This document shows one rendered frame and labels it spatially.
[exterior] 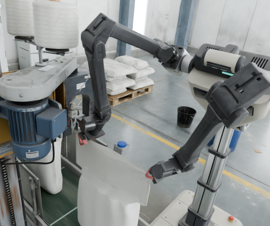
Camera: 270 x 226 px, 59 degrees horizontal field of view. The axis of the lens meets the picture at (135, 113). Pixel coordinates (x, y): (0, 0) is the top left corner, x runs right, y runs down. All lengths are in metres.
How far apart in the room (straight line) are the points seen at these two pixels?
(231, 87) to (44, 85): 0.63
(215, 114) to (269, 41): 8.30
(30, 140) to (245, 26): 8.56
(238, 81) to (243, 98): 0.05
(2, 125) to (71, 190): 0.94
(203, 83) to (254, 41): 7.89
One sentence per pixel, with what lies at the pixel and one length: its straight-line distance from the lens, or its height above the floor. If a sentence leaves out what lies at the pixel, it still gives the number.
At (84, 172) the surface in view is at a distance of 1.41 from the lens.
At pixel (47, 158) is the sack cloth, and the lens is 1.74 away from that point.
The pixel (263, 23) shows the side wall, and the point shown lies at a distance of 8.98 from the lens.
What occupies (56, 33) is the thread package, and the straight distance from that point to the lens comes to 0.93.
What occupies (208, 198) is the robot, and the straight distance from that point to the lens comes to 1.70.
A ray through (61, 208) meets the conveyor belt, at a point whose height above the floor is 0.38.
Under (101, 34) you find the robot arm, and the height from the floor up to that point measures 1.60.
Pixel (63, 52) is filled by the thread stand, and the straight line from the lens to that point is 0.98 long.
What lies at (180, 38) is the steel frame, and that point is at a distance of 9.81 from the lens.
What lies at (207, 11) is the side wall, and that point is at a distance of 9.61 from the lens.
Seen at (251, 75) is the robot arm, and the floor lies 1.59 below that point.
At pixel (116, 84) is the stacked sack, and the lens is 4.07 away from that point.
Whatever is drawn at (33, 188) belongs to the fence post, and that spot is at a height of 0.65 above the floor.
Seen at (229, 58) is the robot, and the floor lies 1.56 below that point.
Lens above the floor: 1.73
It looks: 26 degrees down
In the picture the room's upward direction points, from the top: 6 degrees clockwise
